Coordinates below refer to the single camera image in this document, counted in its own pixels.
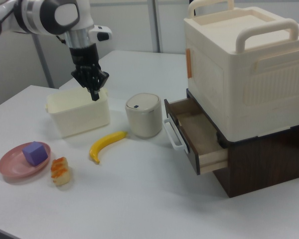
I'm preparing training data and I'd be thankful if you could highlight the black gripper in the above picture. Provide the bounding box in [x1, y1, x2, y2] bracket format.
[70, 43, 110, 102]

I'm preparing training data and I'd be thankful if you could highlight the dark brown drawer white handle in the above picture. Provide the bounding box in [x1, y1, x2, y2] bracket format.
[162, 98, 229, 176]

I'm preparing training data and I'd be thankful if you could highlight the white plastic open bin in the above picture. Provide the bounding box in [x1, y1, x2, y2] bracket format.
[44, 87, 111, 139]

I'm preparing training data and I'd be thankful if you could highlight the cream mini trash can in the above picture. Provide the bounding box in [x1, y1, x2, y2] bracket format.
[125, 93, 163, 139]

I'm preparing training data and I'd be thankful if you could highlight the yellow toy banana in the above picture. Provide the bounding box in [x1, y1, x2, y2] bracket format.
[89, 130, 129, 165]

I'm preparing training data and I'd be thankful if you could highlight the purple cube block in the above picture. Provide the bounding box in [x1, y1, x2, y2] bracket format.
[22, 141, 49, 166]

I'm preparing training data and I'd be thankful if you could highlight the toy bread with orange topping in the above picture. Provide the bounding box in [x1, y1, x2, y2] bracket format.
[50, 156, 71, 186]

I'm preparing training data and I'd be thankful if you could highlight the pink plastic plate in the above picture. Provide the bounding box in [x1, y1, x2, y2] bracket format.
[0, 141, 52, 178]

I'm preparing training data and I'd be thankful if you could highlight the cream plastic storage box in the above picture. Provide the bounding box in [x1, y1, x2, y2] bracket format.
[183, 0, 299, 143]

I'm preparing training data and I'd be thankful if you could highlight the dark brown wooden cabinet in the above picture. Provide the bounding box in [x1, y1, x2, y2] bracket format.
[185, 88, 299, 199]

